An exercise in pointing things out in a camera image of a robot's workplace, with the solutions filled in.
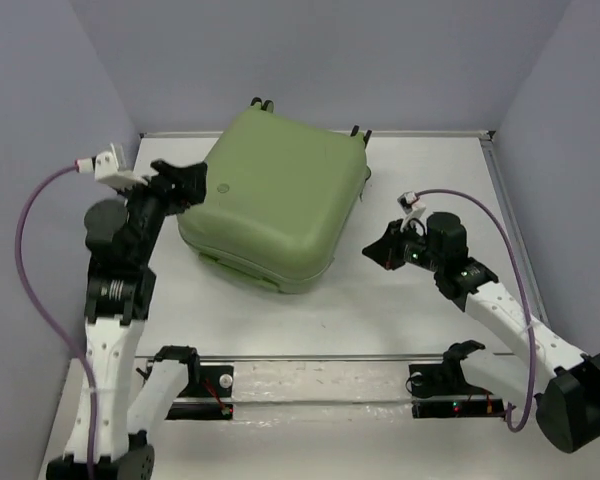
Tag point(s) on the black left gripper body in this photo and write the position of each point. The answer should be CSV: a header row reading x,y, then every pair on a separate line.
x,y
157,200

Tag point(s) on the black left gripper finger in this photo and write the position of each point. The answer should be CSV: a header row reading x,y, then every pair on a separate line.
x,y
162,167
192,183

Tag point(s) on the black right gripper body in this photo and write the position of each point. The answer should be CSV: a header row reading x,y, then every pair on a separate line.
x,y
419,254

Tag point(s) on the green hard-shell suitcase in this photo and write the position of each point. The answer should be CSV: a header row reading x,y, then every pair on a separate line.
x,y
279,195

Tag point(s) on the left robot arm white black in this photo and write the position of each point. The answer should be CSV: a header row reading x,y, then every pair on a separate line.
x,y
112,433

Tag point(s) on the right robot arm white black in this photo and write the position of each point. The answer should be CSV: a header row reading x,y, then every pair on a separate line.
x,y
561,380

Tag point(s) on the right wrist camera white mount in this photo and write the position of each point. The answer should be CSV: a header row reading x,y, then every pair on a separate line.
x,y
412,206

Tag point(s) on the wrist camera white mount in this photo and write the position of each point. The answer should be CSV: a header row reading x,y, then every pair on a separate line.
x,y
110,168
412,206

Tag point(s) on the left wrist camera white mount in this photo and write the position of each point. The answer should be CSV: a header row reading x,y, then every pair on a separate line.
x,y
110,168

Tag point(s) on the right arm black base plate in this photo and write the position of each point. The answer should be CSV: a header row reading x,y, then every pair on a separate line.
x,y
438,392

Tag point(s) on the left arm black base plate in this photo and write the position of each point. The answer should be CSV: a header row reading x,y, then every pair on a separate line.
x,y
208,400

